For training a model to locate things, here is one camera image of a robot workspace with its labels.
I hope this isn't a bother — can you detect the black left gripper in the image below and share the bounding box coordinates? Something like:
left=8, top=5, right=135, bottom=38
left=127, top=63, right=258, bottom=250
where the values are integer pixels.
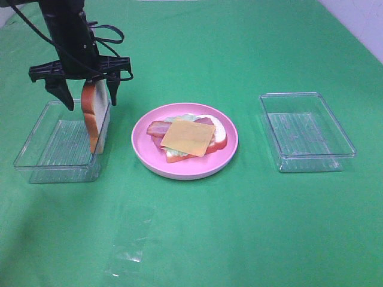
left=28, top=56, right=132, bottom=111

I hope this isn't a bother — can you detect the bacon strip from tray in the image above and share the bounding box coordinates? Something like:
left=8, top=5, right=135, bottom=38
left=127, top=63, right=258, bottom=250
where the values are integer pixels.
left=146, top=121, right=172, bottom=138

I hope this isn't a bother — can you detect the ham strip from tray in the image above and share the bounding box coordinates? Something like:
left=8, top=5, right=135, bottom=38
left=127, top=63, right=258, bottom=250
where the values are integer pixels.
left=147, top=115, right=226, bottom=158

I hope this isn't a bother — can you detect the green lettuce leaf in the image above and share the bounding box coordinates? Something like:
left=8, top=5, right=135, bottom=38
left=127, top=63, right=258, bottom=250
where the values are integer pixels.
left=164, top=113, right=199, bottom=123

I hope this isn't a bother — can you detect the bread slice from tray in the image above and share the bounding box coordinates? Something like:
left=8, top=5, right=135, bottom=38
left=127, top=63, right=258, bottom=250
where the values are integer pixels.
left=163, top=114, right=227, bottom=163

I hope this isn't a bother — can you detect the yellow cheese slice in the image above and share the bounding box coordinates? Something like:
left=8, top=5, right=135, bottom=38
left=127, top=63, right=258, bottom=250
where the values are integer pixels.
left=161, top=119, right=215, bottom=157

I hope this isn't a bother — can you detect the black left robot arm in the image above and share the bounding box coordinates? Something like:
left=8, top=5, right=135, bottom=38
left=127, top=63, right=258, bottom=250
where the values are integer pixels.
left=29, top=1, right=132, bottom=111

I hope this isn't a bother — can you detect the left clear plastic tray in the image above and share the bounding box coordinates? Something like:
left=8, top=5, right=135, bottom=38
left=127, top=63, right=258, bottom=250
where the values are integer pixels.
left=14, top=99, right=111, bottom=184

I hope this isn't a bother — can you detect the clear plastic tray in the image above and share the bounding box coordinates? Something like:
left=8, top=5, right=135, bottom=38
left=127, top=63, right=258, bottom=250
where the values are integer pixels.
left=14, top=99, right=111, bottom=184
left=259, top=91, right=357, bottom=173

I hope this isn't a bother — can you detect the pink round plate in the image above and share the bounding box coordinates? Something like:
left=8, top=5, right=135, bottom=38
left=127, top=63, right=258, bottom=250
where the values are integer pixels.
left=131, top=103, right=239, bottom=181

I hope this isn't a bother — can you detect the clear plastic bag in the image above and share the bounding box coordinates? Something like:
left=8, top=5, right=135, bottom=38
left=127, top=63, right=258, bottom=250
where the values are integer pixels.
left=103, top=206, right=155, bottom=286

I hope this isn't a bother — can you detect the right clear plastic tray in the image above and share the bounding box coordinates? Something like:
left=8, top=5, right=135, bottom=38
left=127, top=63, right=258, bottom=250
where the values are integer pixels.
left=259, top=91, right=357, bottom=173

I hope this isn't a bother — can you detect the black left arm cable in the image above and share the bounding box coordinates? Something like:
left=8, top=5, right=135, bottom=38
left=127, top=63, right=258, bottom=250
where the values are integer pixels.
left=5, top=0, right=134, bottom=82

